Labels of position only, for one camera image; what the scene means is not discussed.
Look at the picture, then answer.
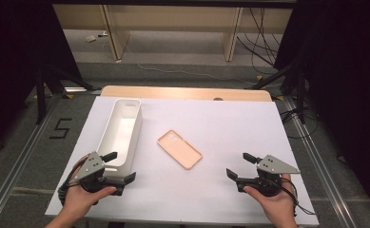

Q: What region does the metal floor rail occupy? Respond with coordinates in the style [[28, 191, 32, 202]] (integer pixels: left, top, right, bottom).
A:
[[282, 95, 360, 228], [0, 94, 65, 228]]

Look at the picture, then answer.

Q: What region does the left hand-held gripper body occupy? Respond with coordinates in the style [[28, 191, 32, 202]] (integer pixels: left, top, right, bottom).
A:
[[72, 151, 126, 197]]

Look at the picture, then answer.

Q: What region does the beige phone case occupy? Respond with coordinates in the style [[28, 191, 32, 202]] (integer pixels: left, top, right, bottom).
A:
[[157, 129, 204, 171]]

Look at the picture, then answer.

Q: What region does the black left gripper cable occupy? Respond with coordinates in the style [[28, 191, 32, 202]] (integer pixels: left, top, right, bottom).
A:
[[57, 160, 88, 208]]

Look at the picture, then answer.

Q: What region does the beige wooden desk frame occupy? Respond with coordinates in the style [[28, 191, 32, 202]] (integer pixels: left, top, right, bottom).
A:
[[51, 4, 294, 63]]

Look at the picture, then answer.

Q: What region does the white paper sheet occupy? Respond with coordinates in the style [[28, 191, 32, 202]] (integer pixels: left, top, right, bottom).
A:
[[45, 96, 321, 228]]

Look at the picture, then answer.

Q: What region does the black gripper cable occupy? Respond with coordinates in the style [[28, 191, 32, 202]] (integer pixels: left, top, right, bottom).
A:
[[57, 160, 88, 208], [279, 176, 318, 218]]

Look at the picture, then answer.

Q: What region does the white floor cable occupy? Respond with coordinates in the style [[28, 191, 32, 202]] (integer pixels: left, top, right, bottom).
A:
[[122, 39, 283, 89]]

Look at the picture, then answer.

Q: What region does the black floor cable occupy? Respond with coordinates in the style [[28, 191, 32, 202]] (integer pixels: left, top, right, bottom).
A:
[[280, 106, 321, 141]]

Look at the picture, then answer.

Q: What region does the person's right hand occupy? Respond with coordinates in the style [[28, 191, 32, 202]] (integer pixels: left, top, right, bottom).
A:
[[243, 173, 299, 220]]

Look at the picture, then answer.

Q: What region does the black hanging cable bundle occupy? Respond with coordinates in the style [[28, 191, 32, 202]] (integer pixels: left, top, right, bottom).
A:
[[235, 7, 283, 68]]

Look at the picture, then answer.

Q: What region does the white plastic storage bin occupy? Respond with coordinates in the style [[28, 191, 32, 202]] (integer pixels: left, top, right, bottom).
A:
[[95, 98, 144, 181]]

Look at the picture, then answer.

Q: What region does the dark curtain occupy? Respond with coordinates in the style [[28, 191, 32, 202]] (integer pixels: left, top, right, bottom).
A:
[[272, 0, 370, 222], [0, 0, 84, 158]]

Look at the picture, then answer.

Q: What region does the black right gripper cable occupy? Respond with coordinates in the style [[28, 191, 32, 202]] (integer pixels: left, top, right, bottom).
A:
[[279, 176, 318, 218]]

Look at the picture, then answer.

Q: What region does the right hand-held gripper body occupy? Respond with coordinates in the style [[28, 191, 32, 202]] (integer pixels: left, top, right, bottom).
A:
[[235, 154, 302, 198]]

